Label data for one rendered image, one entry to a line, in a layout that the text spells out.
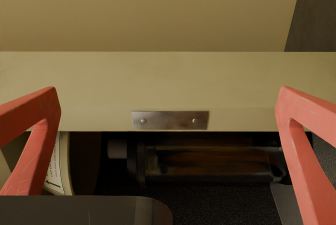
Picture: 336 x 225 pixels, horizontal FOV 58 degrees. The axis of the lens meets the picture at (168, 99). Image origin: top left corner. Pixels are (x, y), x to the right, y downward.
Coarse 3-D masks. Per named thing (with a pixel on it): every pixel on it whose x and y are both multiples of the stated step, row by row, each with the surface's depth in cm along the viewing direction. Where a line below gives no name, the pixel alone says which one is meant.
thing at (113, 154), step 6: (132, 132) 40; (114, 138) 43; (120, 138) 43; (126, 138) 44; (132, 138) 40; (108, 144) 42; (114, 144) 42; (120, 144) 42; (126, 144) 40; (132, 144) 39; (108, 150) 42; (114, 150) 42; (120, 150) 42; (126, 150) 40; (132, 150) 39; (108, 156) 42; (114, 156) 42; (120, 156) 42; (126, 156) 40; (132, 156) 39; (132, 162) 39; (132, 168) 40; (132, 174) 40
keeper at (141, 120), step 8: (136, 112) 28; (144, 112) 28; (152, 112) 28; (160, 112) 28; (168, 112) 28; (176, 112) 28; (184, 112) 28; (192, 112) 28; (200, 112) 28; (136, 120) 28; (144, 120) 28; (152, 120) 28; (160, 120) 28; (168, 120) 28; (176, 120) 28; (184, 120) 28; (192, 120) 28; (200, 120) 28; (136, 128) 29; (144, 128) 29; (152, 128) 29; (160, 128) 29; (168, 128) 29; (176, 128) 29; (184, 128) 29; (192, 128) 29; (200, 128) 29
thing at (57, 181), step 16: (64, 144) 35; (80, 144) 50; (96, 144) 52; (64, 160) 35; (80, 160) 50; (96, 160) 51; (48, 176) 37; (64, 176) 36; (80, 176) 48; (96, 176) 49; (64, 192) 37; (80, 192) 45
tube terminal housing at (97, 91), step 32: (0, 64) 34; (32, 64) 34; (64, 64) 34; (96, 64) 34; (128, 64) 34; (160, 64) 34; (192, 64) 34; (224, 64) 34; (256, 64) 34; (288, 64) 34; (320, 64) 34; (0, 96) 29; (64, 96) 29; (96, 96) 29; (128, 96) 29; (160, 96) 29; (192, 96) 29; (224, 96) 29; (256, 96) 29; (320, 96) 29; (32, 128) 29; (64, 128) 29; (96, 128) 29; (128, 128) 29; (224, 128) 29; (256, 128) 29; (0, 160) 32
